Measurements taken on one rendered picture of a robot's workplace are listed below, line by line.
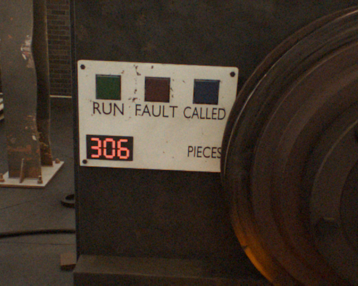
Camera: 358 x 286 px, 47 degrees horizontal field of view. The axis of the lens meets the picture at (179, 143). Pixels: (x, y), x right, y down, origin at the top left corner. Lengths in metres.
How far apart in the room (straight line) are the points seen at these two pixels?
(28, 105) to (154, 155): 2.68
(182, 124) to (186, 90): 0.06
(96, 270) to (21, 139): 2.71
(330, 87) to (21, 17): 2.89
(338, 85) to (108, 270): 0.50
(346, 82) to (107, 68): 0.36
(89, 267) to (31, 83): 2.61
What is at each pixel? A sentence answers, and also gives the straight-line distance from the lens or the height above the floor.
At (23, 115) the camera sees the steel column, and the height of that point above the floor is 0.55.
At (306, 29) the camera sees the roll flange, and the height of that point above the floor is 1.31.
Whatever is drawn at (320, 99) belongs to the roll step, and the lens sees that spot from 0.55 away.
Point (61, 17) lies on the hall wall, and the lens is 6.89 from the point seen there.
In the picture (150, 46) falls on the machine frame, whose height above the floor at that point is 1.27.
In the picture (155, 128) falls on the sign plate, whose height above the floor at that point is 1.13.
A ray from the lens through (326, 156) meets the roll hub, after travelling 0.51.
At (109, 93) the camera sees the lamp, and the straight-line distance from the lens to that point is 0.69.
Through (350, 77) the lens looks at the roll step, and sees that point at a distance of 0.56.
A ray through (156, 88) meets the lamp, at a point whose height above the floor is 1.20.
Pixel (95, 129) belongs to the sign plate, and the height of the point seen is 1.13.
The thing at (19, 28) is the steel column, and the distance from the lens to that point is 3.30.
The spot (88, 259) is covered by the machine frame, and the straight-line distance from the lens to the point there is 0.83.
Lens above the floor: 1.31
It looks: 17 degrees down
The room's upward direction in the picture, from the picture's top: 3 degrees clockwise
